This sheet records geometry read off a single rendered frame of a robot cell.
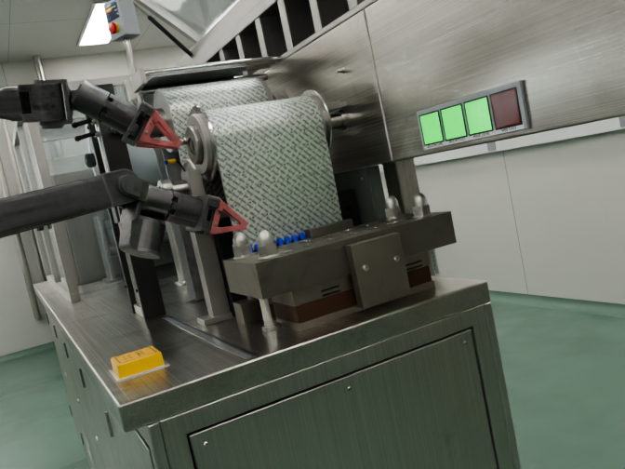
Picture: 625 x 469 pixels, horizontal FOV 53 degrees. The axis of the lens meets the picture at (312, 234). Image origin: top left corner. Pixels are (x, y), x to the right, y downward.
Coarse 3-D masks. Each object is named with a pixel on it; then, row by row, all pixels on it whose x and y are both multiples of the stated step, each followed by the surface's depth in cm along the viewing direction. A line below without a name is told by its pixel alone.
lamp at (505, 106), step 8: (496, 96) 94; (504, 96) 93; (512, 96) 91; (496, 104) 95; (504, 104) 93; (512, 104) 92; (496, 112) 95; (504, 112) 93; (512, 112) 92; (496, 120) 95; (504, 120) 94; (512, 120) 92; (520, 120) 91
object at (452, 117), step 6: (450, 108) 104; (456, 108) 102; (444, 114) 105; (450, 114) 104; (456, 114) 103; (444, 120) 106; (450, 120) 104; (456, 120) 103; (462, 120) 102; (444, 126) 106; (450, 126) 105; (456, 126) 103; (462, 126) 102; (450, 132) 105; (456, 132) 104; (462, 132) 102; (450, 138) 105
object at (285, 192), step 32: (224, 160) 117; (256, 160) 120; (288, 160) 123; (320, 160) 126; (224, 192) 117; (256, 192) 120; (288, 192) 123; (320, 192) 126; (256, 224) 120; (288, 224) 123; (320, 224) 126
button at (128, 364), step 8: (136, 352) 102; (144, 352) 101; (152, 352) 99; (160, 352) 99; (112, 360) 100; (120, 360) 98; (128, 360) 97; (136, 360) 97; (144, 360) 97; (152, 360) 98; (160, 360) 98; (120, 368) 96; (128, 368) 96; (136, 368) 97; (144, 368) 97; (120, 376) 96
